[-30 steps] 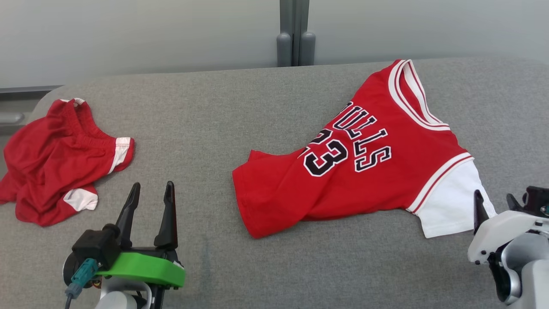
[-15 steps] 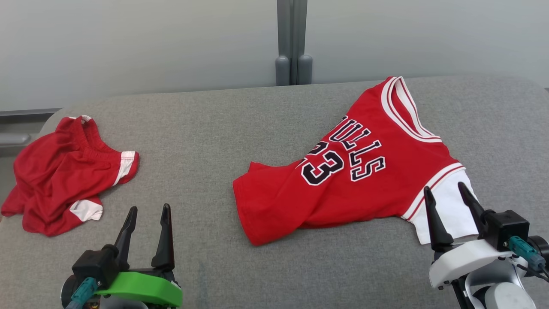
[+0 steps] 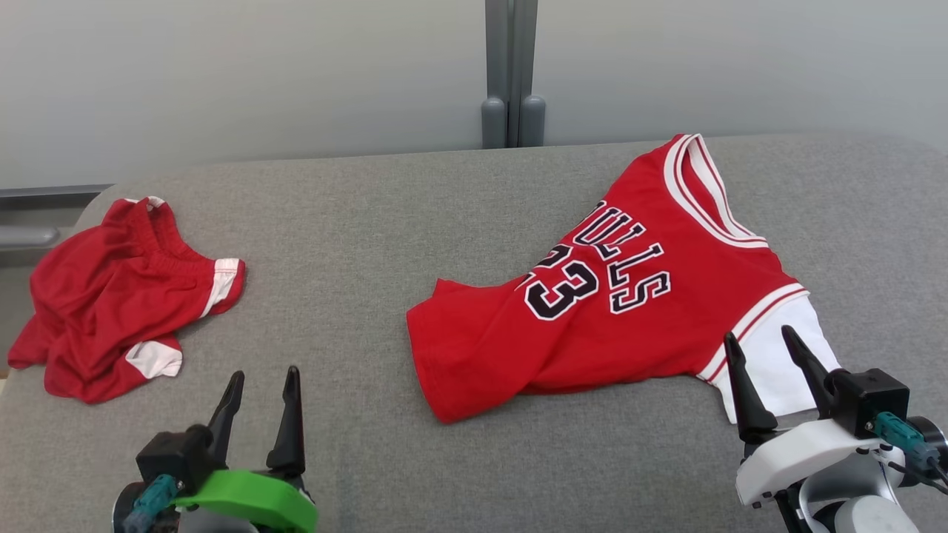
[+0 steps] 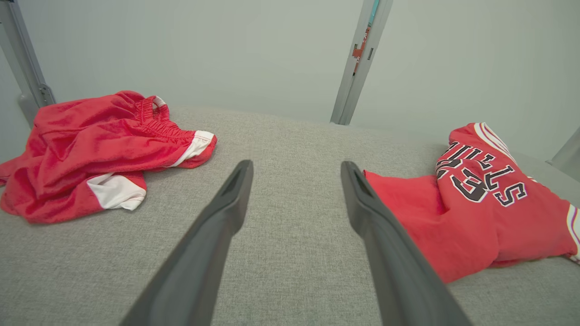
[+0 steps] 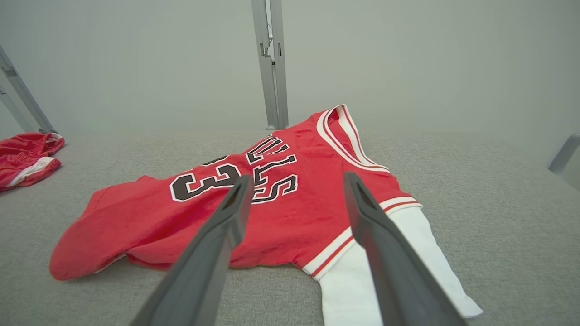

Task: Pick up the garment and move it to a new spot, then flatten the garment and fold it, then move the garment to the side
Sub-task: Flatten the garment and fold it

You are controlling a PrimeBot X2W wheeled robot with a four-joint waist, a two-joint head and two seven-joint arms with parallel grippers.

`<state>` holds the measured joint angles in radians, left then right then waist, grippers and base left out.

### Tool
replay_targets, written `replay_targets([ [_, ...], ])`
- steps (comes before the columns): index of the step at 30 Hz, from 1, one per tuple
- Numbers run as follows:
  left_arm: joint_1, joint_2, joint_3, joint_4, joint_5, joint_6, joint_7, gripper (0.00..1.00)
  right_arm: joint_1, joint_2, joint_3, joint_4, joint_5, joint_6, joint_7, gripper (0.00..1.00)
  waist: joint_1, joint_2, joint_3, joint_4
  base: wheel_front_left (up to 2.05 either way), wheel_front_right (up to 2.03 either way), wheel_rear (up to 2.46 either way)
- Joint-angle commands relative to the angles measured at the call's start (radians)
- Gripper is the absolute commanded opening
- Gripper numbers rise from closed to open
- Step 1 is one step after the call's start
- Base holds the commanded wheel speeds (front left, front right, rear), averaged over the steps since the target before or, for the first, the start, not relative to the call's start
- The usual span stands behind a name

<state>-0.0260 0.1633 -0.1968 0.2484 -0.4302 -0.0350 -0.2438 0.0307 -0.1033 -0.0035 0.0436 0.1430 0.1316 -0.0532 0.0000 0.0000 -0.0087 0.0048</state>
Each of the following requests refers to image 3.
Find red shorts with white stripe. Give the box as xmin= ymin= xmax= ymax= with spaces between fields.
xmin=7 ymin=196 xmax=247 ymax=404

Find grey round tube handle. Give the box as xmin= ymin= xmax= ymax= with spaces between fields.
xmin=0 ymin=226 xmax=60 ymax=250

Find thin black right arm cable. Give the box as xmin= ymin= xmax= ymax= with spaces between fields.
xmin=887 ymin=457 xmax=948 ymax=495

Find grey vertical partition post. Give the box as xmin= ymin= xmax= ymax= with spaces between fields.
xmin=481 ymin=0 xmax=547 ymax=149

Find red Bulls basketball jersey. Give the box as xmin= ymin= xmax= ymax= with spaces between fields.
xmin=406 ymin=133 xmax=841 ymax=424

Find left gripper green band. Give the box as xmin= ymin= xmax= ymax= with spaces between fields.
xmin=174 ymin=366 xmax=318 ymax=533

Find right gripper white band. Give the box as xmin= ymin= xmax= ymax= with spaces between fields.
xmin=724 ymin=324 xmax=904 ymax=508

